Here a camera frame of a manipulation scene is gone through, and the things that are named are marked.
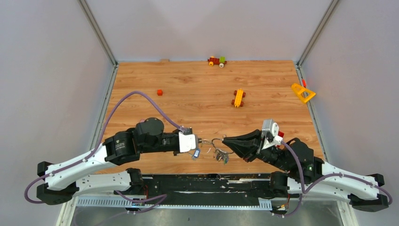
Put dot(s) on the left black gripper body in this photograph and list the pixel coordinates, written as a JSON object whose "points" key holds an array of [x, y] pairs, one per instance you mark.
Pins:
{"points": [[168, 141]]}

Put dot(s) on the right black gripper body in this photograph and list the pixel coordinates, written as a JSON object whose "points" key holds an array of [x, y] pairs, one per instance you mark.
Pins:
{"points": [[270, 155]]}

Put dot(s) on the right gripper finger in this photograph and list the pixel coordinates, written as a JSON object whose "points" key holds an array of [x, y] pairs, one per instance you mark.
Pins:
{"points": [[248, 140], [247, 153]]}

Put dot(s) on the keyring with colourful keys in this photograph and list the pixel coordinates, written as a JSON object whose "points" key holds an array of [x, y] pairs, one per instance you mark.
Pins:
{"points": [[220, 155]]}

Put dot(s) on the blue tagged key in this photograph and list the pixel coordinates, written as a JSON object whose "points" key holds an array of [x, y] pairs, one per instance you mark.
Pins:
{"points": [[195, 154]]}

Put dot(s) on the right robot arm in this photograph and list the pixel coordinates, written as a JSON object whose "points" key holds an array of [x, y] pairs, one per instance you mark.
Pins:
{"points": [[301, 173]]}

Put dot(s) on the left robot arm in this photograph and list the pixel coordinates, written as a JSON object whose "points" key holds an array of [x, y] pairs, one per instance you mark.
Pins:
{"points": [[78, 176]]}

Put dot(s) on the yellow brown toy car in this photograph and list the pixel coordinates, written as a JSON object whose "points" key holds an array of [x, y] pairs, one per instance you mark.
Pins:
{"points": [[238, 98]]}

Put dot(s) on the yellow triangular toy piece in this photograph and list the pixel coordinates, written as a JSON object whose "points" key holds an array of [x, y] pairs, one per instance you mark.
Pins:
{"points": [[304, 94]]}

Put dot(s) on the red green toy car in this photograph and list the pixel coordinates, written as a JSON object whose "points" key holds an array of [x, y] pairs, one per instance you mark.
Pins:
{"points": [[221, 61]]}

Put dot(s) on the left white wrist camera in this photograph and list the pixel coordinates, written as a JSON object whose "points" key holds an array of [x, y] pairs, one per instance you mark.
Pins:
{"points": [[187, 141]]}

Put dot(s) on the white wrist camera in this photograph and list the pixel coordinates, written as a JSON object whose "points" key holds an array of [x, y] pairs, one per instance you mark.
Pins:
{"points": [[187, 141], [270, 131]]}

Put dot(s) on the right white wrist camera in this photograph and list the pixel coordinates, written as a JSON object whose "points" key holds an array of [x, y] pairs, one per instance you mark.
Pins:
{"points": [[270, 131]]}

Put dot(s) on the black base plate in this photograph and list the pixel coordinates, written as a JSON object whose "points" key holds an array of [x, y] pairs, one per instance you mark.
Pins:
{"points": [[207, 189]]}

